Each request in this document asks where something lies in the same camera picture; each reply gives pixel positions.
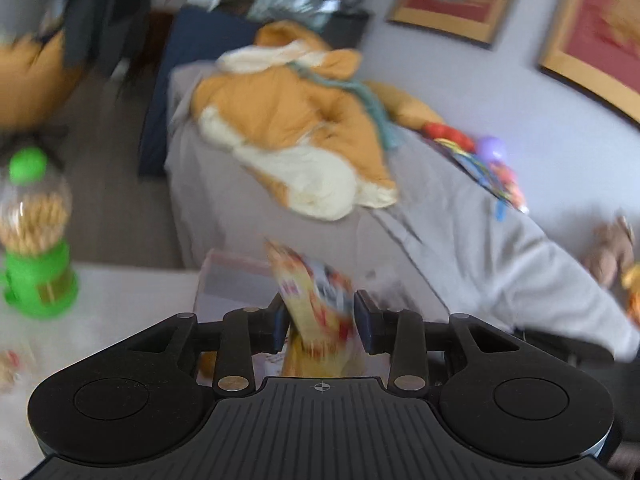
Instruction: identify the yellow red cartoon snack bag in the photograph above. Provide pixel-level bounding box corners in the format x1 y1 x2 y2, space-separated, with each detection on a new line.
265 240 364 378

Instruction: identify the pink cardboard box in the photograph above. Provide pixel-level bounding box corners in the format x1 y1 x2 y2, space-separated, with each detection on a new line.
194 250 449 386

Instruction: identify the white tablecloth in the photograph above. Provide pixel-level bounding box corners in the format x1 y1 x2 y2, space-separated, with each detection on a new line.
1 263 198 479

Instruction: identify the colourful toys pile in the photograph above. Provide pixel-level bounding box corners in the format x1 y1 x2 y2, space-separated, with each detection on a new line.
422 122 529 219

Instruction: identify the brown plush toy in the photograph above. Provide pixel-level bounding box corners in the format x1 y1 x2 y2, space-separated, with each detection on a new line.
582 214 634 289

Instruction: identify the orange cream blanket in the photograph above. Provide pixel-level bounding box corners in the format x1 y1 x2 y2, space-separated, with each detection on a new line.
190 21 443 221

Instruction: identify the green gumball dispenser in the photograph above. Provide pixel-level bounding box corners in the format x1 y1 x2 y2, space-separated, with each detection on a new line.
0 148 78 318

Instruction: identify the orange armchair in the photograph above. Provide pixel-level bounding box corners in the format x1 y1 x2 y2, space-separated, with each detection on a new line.
0 32 86 132

